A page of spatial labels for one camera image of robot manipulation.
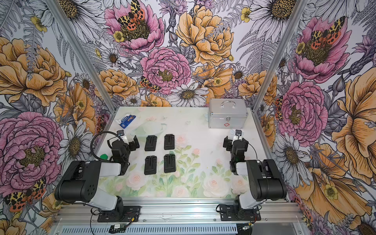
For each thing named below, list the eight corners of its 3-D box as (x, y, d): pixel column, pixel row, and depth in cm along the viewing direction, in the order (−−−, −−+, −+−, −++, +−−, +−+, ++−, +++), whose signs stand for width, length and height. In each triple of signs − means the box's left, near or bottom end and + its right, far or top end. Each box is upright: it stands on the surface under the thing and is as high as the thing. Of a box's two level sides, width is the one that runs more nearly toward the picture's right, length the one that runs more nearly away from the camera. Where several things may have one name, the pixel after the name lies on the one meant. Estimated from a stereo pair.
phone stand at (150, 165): (144, 175, 89) (143, 173, 87) (146, 158, 96) (145, 156, 94) (156, 174, 89) (155, 172, 88) (157, 157, 97) (156, 155, 95)
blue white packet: (119, 128, 111) (117, 125, 109) (123, 117, 119) (122, 114, 116) (132, 128, 111) (130, 125, 109) (135, 117, 119) (134, 114, 116)
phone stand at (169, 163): (164, 173, 90) (163, 171, 88) (164, 156, 97) (163, 154, 95) (176, 171, 90) (175, 169, 88) (175, 155, 98) (174, 153, 95)
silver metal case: (208, 129, 112) (211, 113, 98) (206, 106, 128) (208, 89, 114) (242, 130, 112) (250, 113, 98) (236, 106, 128) (241, 89, 114)
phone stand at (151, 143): (144, 151, 99) (143, 149, 98) (147, 137, 106) (147, 135, 105) (155, 151, 99) (154, 149, 98) (157, 137, 106) (157, 135, 105)
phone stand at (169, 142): (163, 149, 100) (162, 147, 98) (165, 136, 107) (164, 133, 105) (174, 149, 100) (173, 147, 98) (175, 136, 107) (175, 133, 105)
